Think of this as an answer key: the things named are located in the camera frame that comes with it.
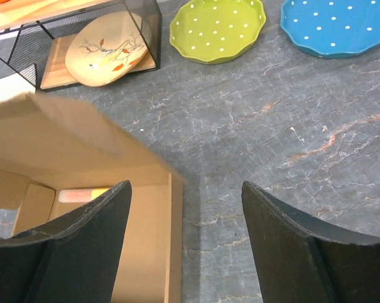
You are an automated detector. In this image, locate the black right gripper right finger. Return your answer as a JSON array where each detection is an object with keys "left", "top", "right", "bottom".
[{"left": 241, "top": 181, "right": 380, "bottom": 302}]

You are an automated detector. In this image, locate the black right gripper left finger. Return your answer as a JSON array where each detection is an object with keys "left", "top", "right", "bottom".
[{"left": 0, "top": 181, "right": 132, "bottom": 302}]

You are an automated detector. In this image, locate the orange pink eraser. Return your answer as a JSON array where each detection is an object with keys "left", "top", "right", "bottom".
[{"left": 58, "top": 187, "right": 109, "bottom": 203}]

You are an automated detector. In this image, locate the brown cardboard box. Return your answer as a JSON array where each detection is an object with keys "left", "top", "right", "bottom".
[{"left": 0, "top": 93, "right": 184, "bottom": 302}]

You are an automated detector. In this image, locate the beige leaf pattern plate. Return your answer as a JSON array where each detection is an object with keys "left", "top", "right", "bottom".
[{"left": 65, "top": 11, "right": 148, "bottom": 86}]

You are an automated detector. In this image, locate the blue dotted plate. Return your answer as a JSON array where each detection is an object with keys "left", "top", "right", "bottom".
[{"left": 280, "top": 0, "right": 380, "bottom": 59}]

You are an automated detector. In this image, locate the green dotted plate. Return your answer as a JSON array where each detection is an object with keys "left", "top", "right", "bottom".
[{"left": 169, "top": 0, "right": 266, "bottom": 64}]

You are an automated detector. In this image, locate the black wire wooden shelf rack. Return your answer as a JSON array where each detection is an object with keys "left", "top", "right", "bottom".
[{"left": 0, "top": 1, "right": 162, "bottom": 92}]

